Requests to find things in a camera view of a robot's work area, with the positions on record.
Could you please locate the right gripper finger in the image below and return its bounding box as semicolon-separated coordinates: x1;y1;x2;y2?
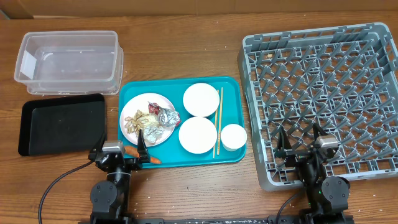
275;127;292;155
312;123;327;140

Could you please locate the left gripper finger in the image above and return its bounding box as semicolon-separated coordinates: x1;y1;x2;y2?
90;133;106;154
137;129;148;159

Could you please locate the large foil ball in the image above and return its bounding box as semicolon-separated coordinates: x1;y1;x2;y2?
158;108;181;128

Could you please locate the red snack wrapper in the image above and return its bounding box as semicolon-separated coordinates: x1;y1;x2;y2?
148;102;161;115

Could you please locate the white cup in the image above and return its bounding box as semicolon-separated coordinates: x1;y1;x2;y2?
221;124;247;151

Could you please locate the white bowl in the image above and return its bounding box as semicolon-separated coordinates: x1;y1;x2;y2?
183;83;220;117
178;117;218;154

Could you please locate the small foil ball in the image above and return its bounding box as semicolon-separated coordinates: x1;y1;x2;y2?
144;126;164;144

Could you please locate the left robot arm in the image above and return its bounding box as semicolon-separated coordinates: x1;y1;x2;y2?
88;130;150;223

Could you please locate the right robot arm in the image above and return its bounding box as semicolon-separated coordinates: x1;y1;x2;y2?
274;124;354;224

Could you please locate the grey dishwasher rack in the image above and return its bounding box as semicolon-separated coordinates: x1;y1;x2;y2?
238;22;397;191

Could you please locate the orange carrot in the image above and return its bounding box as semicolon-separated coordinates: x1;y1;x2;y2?
124;146;162;164

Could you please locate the peanut shells pile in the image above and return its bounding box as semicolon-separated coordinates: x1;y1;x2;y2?
124;110;150;134

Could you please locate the black tray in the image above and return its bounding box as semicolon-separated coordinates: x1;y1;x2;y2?
18;94;107;156

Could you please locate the white dinner plate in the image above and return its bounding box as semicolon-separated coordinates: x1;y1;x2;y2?
119;93;175;145

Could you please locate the teal serving tray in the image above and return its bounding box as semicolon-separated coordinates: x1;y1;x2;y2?
118;77;247;169

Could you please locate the right wooden chopstick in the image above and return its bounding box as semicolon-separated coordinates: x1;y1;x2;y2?
216;87;223;156

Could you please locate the wooden chopstick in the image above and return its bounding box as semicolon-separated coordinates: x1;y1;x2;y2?
216;87;223;156
212;89;220;159

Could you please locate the left wooden chopstick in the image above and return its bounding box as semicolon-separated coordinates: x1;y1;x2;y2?
212;89;220;159

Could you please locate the clear plastic bin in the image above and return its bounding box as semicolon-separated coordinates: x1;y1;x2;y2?
14;30;124;95

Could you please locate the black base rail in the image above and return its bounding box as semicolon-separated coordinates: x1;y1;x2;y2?
77;214;354;224

